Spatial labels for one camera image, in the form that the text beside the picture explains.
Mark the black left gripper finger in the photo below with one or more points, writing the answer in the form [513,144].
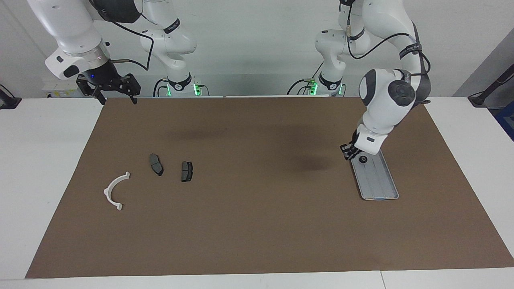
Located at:
[345,155]
[355,154]

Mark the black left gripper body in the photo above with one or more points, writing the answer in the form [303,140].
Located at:
[353,143]

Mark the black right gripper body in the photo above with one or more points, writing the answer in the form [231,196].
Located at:
[106,78]

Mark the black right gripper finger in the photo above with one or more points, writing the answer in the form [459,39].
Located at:
[135,97]
[99,98]

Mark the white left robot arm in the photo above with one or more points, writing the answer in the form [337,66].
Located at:
[387,100]

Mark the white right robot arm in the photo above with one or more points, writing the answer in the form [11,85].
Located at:
[68,24]

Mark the silver metal tray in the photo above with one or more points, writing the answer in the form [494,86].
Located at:
[377,180]

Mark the white power strip box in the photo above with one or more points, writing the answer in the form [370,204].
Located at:
[60,89]

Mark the curved dark grey brake pad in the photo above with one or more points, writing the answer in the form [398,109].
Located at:
[156,164]

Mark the rectangular dark grey brake pad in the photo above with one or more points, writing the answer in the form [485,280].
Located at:
[187,171]

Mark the brown table mat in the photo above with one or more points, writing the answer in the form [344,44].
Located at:
[257,224]

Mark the black stand with foot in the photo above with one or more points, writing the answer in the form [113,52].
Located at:
[480,98]

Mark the black clamp mount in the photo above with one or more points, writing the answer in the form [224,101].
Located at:
[8,102]

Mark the white semicircular plastic bracket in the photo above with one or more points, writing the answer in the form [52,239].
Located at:
[107,193]

